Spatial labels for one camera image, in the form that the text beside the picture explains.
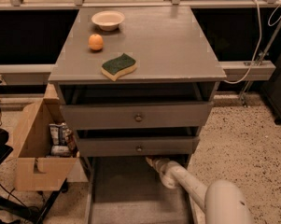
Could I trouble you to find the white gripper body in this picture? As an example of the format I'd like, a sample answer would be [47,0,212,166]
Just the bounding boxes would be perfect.
[152,158,170,174]

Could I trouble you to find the grey metal rail frame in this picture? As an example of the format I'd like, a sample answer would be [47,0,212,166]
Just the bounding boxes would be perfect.
[0,0,281,86]

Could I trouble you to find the snack packages in box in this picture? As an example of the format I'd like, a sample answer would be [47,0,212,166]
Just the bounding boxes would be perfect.
[49,122,77,157]

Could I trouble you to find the green yellow sponge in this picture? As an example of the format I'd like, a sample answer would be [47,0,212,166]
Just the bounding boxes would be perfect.
[101,53,136,81]

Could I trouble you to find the dark cabinet at right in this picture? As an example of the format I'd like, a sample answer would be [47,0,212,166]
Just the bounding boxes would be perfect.
[262,53,281,125]

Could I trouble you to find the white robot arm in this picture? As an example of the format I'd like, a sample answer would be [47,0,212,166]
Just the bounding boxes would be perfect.
[146,157,253,224]

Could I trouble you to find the grey open bottom drawer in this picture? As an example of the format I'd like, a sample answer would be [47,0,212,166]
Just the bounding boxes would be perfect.
[85,156,194,224]

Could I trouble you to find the brown cardboard box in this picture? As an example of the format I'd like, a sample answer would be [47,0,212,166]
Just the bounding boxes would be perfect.
[13,84,88,191]

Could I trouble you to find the white bowl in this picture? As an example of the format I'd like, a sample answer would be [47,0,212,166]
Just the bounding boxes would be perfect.
[91,10,125,32]

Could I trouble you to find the black chair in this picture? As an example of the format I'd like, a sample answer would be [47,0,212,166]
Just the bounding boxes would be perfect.
[0,128,67,224]

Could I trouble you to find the grey middle drawer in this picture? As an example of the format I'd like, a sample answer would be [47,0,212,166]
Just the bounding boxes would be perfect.
[76,136,199,157]

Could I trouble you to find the orange fruit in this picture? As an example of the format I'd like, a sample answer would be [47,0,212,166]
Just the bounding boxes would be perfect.
[89,34,104,51]

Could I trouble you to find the grey top drawer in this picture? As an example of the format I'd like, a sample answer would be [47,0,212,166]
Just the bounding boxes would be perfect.
[61,102,212,130]

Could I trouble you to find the grey wooden drawer cabinet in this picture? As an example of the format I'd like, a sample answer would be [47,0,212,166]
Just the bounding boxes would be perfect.
[48,6,227,173]

